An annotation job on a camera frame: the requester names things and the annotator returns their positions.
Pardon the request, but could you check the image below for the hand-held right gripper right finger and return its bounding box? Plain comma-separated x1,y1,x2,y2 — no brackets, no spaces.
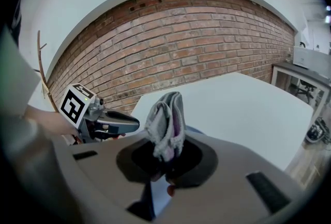
155,134,312,224

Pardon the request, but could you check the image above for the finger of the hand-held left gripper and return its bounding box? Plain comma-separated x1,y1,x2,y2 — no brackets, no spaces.
97,110,141,136

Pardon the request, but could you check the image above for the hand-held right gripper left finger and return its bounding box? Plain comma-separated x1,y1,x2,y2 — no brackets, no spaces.
51,133,159,224

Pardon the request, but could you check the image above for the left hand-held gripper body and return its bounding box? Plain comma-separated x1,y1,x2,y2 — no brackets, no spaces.
59,83,106,144

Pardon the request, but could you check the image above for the gray cloth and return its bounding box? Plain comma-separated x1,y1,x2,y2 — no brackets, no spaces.
144,91,187,163

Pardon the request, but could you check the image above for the person's left forearm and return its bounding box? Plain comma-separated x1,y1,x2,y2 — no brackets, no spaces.
24,105,78,137

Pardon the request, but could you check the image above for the black round floor device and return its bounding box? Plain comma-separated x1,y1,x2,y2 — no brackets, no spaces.
306,117,331,144

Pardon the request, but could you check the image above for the black office chair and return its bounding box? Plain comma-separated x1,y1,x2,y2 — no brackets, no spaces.
294,79,318,102

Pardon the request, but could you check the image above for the dark-topped white side table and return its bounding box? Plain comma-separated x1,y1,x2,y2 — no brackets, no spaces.
271,61,331,125

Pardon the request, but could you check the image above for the white printer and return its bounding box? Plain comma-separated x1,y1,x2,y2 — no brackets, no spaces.
293,46,331,70

